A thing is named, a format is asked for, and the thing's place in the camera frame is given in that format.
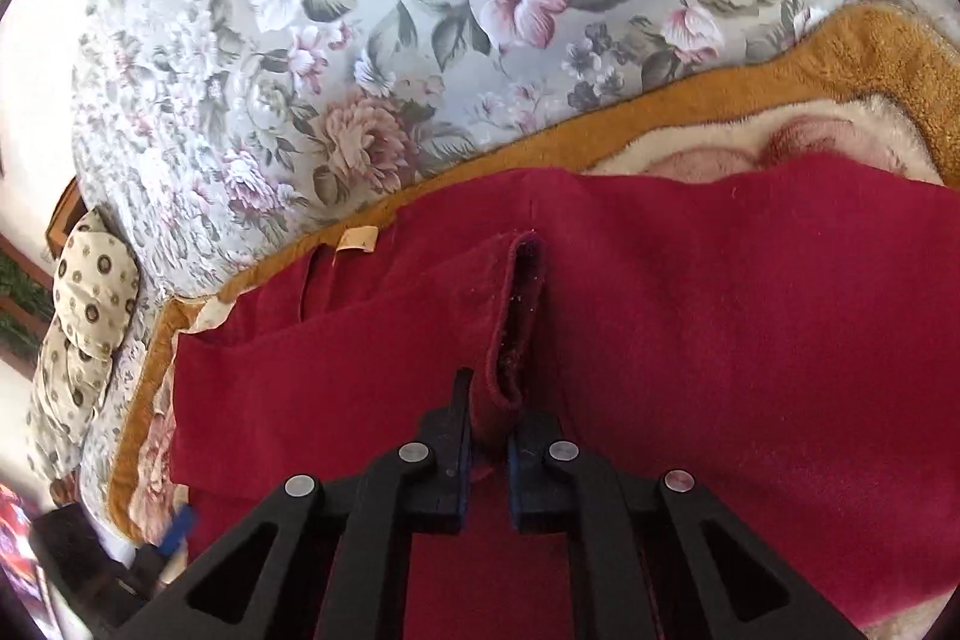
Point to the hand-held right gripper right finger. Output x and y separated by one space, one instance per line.
514 476

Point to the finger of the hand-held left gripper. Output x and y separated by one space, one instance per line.
180 527

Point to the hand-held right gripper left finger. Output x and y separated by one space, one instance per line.
464 460

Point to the dark red fleece garment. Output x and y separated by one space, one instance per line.
675 310

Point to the colourful printed cloth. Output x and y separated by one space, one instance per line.
15 557

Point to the cream cushion with round print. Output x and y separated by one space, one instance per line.
90 287

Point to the orange and cream plush blanket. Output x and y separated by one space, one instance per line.
862 55

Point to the wooden frame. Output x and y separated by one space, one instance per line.
60 220

